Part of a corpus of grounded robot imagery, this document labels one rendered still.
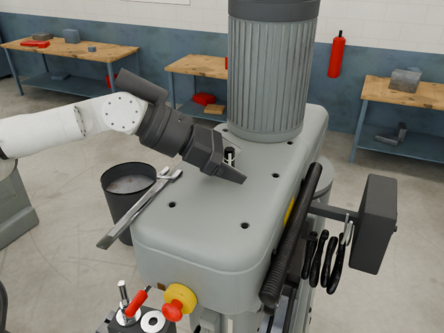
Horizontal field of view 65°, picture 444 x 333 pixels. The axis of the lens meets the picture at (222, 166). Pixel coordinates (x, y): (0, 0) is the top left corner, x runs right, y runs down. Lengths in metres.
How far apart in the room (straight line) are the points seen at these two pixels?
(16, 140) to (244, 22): 0.49
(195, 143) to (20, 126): 0.30
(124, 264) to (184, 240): 2.59
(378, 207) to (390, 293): 2.21
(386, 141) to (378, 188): 3.61
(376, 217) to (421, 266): 2.53
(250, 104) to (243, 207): 0.28
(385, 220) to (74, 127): 0.74
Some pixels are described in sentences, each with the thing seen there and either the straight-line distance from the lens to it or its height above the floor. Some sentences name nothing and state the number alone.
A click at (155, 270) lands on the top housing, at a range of 0.67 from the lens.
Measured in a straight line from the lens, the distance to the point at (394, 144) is 4.66.
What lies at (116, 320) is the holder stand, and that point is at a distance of 1.47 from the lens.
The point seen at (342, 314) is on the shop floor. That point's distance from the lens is 2.92.
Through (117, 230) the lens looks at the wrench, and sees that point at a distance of 0.62.
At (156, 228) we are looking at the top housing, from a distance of 0.62.
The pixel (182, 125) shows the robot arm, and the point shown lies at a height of 2.02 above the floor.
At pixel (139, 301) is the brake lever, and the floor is 1.71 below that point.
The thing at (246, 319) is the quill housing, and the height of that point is 1.53.
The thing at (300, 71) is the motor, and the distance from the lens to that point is 0.83.
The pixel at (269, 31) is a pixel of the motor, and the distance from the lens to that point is 0.77.
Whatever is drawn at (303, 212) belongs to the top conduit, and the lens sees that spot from 0.79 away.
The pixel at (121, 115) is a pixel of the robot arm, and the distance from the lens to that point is 0.62.
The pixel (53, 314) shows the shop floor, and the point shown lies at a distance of 3.04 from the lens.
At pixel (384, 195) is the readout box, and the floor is 1.73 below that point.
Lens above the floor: 2.31
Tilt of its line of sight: 33 degrees down
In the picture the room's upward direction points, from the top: straight up
